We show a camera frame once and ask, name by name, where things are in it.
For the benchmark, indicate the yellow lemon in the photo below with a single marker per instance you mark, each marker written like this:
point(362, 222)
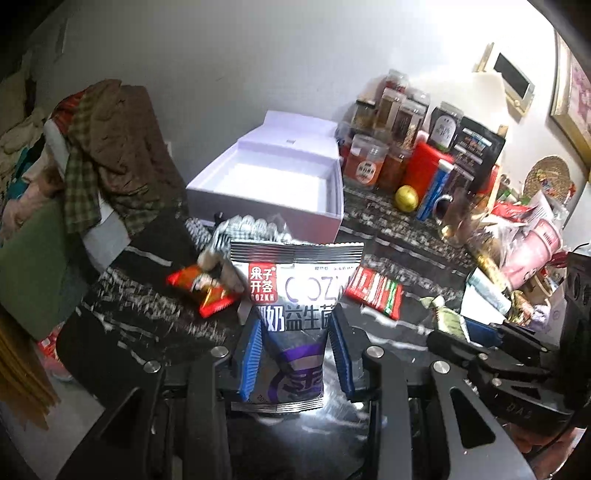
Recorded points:
point(406, 199)

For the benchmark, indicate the silver purple snack bag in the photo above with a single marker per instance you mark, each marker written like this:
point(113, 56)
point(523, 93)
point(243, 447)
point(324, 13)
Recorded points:
point(293, 289)

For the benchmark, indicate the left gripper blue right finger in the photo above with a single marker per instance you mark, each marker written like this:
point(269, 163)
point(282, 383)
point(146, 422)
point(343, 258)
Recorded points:
point(348, 345)

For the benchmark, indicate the red green ketchup packet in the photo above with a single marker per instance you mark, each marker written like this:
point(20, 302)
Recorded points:
point(374, 290)

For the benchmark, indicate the black white checkered plush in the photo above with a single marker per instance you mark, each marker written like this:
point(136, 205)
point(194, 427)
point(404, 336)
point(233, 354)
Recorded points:
point(213, 248)

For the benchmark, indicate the brown jacket on chair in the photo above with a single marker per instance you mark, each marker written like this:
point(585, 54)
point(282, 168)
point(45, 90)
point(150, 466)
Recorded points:
point(116, 130)

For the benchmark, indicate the dark label white jar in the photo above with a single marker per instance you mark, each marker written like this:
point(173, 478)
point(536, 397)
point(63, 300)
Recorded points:
point(444, 123)

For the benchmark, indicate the tall clear spice jar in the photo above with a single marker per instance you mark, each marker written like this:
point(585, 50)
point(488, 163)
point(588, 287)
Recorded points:
point(407, 123)

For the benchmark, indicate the green plaid cloth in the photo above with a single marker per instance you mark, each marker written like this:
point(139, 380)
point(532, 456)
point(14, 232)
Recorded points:
point(82, 182)

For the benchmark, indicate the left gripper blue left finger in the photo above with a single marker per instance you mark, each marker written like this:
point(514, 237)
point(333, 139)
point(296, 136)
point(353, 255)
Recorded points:
point(246, 357)

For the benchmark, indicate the red gold figure snack bag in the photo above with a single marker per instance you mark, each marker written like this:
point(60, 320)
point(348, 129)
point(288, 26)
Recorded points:
point(208, 293)

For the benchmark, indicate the wall intercom panel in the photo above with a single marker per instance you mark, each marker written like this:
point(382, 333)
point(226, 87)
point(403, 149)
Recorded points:
point(519, 89)

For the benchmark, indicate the black snack pouch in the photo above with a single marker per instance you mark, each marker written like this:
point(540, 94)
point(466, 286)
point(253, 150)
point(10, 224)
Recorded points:
point(476, 149)

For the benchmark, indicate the drinking glass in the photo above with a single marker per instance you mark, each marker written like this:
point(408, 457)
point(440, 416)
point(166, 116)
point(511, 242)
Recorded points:
point(460, 219)

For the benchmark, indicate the green white snack packet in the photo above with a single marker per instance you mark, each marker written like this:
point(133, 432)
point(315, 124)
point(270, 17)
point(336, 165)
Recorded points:
point(446, 319)

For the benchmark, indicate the pink wrapped package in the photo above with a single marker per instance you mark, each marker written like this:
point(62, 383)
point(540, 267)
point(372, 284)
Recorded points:
point(531, 253)

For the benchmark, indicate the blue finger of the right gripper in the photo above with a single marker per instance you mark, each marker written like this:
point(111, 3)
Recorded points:
point(483, 334)

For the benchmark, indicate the red plastic container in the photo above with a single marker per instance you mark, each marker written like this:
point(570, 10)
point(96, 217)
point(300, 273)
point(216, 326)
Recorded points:
point(422, 167)

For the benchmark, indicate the blue white tablet tube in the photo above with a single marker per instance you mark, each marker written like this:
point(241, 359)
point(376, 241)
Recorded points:
point(435, 188)

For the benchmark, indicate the orange label plastic jar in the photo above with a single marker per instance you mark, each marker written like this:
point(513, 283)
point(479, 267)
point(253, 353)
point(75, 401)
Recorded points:
point(364, 162)

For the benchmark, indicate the white open gift box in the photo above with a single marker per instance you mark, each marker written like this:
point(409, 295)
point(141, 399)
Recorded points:
point(288, 166)

